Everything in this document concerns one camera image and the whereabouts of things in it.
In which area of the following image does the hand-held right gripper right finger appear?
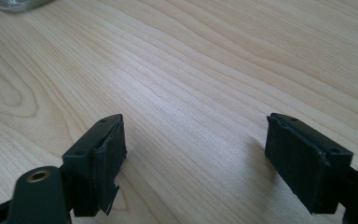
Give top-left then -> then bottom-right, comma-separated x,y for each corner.
264,112 -> 354,216

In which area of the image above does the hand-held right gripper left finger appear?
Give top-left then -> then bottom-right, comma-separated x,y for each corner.
61,113 -> 128,217

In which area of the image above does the grey object at top edge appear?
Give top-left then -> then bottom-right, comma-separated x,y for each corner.
0,0 -> 55,13

